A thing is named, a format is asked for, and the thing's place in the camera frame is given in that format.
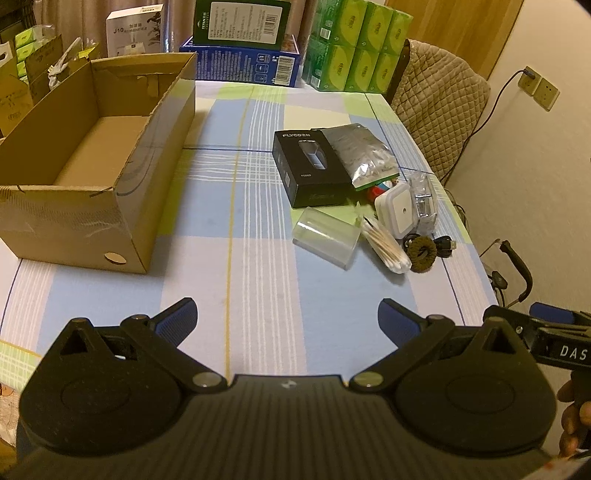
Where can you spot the crumpled silver bag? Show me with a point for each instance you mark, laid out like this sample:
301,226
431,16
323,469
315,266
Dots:
67,60

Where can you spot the stack of green tissue packs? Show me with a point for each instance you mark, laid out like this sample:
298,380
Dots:
346,60

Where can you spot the kraft cardboard carton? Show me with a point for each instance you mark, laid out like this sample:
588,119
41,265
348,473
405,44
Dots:
41,69

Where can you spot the silver foil bag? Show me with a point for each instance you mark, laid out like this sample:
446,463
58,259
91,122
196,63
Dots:
360,152

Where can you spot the dark green carton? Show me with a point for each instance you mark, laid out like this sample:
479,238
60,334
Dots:
240,23

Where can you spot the black shaver box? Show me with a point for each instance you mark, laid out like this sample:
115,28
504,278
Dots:
300,161

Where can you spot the wall socket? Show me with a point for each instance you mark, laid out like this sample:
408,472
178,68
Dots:
542,92

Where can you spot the blue carton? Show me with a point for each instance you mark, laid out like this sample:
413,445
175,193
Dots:
240,64

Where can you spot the checked tablecloth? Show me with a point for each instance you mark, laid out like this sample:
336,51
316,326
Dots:
258,286

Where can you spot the chair with quilted cover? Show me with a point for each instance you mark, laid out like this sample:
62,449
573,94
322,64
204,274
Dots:
438,101

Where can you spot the person's right hand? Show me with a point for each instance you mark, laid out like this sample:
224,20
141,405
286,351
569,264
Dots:
575,424

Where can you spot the white carved chair back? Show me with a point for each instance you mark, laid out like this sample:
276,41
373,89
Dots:
4,55

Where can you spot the white humidifier box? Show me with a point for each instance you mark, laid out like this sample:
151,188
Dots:
134,32

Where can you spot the clear plastic cylinder container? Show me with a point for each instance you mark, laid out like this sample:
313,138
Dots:
323,235

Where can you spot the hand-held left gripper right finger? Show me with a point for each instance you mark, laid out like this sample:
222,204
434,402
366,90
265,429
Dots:
397,321

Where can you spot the row of small green packets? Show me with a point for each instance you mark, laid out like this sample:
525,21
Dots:
25,50

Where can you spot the clear plastic bag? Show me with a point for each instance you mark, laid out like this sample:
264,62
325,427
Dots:
425,203

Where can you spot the bag of cotton swabs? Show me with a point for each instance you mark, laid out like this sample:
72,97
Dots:
383,249

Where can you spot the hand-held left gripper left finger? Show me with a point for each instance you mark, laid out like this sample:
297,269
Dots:
178,318

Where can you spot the red and white packet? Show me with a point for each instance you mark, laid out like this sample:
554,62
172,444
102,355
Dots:
376,191

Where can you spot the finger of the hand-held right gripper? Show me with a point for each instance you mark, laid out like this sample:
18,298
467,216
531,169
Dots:
551,313
503,313

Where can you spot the brown cardboard box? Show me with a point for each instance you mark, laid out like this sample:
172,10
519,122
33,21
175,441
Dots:
69,221

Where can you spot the white plug-in night light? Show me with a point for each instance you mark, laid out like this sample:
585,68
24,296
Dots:
399,207

